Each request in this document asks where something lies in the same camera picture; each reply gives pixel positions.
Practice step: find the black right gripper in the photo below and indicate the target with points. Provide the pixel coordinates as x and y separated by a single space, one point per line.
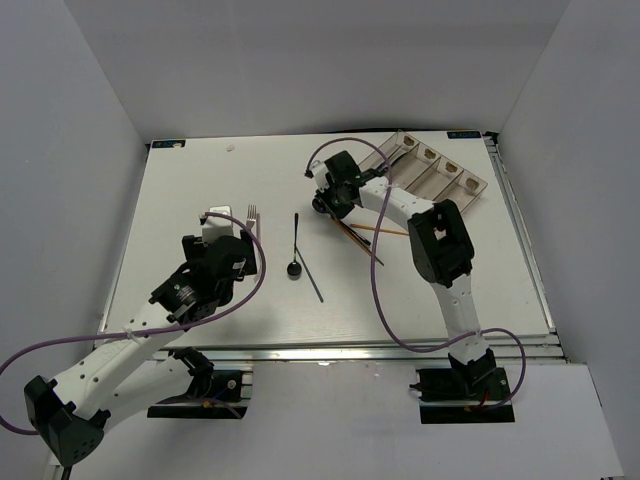
339 213

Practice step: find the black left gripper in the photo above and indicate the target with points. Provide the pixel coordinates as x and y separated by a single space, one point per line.
195 251

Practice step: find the orange chopstick crosswise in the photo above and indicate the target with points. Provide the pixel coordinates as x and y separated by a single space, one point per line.
381 230

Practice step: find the orange chopstick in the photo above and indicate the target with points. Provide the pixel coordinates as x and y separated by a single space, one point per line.
362 244

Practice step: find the black steak knife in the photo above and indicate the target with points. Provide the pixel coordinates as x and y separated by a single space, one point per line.
400 164

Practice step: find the black spoon long handle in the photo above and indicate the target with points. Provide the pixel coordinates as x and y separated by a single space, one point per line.
294 268

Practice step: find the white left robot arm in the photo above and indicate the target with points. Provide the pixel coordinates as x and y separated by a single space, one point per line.
75 409

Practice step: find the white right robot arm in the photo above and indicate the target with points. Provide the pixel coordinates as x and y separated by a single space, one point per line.
440 246

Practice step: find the smoky clear divided organizer tray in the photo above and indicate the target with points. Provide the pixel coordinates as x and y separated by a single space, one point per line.
459 170

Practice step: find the right blue corner marker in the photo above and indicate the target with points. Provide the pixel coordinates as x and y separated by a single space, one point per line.
464 134

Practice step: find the blue corner marker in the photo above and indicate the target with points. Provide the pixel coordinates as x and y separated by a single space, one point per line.
464 134
168 144

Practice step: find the left blue corner marker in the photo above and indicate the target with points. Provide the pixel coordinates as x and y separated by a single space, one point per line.
168 144

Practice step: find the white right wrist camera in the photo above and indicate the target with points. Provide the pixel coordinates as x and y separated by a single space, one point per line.
317 171

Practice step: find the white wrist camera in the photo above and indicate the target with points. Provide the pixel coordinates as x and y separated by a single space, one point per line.
213 228
317 171

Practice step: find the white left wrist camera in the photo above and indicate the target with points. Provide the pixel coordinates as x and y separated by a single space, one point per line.
213 228

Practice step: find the green handled fork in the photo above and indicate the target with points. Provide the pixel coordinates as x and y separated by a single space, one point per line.
252 220

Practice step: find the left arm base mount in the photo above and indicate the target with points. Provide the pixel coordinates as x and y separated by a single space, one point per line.
214 394

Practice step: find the aluminium table edge rail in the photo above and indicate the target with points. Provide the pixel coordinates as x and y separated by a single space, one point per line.
537 349

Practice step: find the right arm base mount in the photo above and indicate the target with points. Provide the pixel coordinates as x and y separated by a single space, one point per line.
444 400

